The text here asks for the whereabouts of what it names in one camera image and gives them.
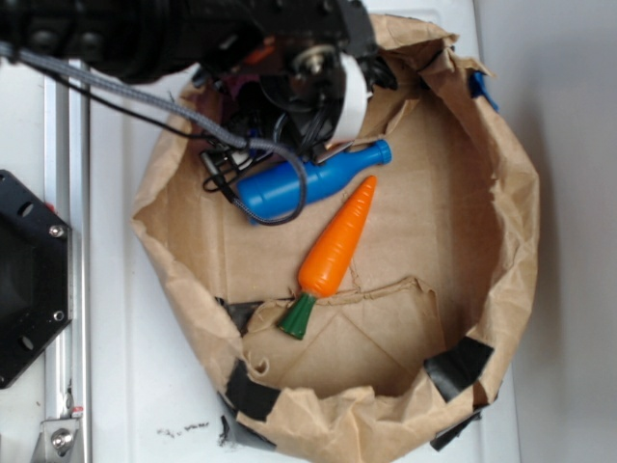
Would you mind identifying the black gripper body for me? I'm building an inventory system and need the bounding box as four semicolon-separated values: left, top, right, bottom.
197;1;398;162

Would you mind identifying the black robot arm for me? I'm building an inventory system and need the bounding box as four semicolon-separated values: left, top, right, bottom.
1;1;397;160

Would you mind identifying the blue toy bottle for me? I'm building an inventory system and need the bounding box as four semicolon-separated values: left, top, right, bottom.
237;140;392;219

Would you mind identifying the orange toy carrot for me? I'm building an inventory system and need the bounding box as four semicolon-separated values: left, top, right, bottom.
278;176;378;340

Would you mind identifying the brown paper bag bin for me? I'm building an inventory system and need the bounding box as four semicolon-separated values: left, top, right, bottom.
132;14;540;462

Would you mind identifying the white plastic tray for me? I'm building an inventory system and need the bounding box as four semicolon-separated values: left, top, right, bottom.
88;0;523;463

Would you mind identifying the grey braided cable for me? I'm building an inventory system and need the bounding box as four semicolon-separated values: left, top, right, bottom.
0;41;309;227

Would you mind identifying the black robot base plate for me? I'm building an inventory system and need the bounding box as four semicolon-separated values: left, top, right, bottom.
1;170;71;390

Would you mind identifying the aluminium rail frame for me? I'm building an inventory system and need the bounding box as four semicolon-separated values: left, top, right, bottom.
32;77;94;462

